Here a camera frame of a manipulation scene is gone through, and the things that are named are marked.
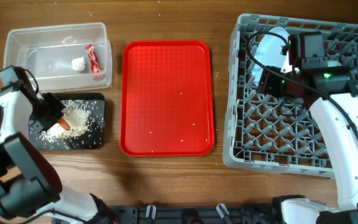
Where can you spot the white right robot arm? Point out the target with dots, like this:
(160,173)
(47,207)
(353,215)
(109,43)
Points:
(330,95)

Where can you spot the orange carrot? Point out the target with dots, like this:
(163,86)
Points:
(64,124)

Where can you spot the large white plate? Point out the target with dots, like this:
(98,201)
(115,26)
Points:
(268,53)

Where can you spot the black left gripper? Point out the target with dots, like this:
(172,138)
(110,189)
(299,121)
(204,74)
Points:
(49,112)

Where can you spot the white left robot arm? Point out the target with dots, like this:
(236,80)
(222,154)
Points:
(29,186)

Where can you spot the white tissue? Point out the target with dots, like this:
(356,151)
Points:
(78,64)

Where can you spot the black plastic tray bin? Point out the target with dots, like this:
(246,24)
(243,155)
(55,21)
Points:
(92,139)

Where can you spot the clear plastic bin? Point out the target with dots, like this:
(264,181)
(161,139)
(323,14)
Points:
(47,52)

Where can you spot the red serving tray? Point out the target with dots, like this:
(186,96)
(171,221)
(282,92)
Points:
(167,99)

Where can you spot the red candy wrapper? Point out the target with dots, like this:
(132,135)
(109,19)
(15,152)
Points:
(93,59)

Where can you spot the grey dishwasher rack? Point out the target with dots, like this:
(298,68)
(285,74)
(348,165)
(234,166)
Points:
(267,134)

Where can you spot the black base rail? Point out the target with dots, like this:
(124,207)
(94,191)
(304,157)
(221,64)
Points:
(246,214)

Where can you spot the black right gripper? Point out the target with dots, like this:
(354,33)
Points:
(266,82)

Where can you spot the pile of food scraps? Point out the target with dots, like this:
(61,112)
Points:
(76,114)

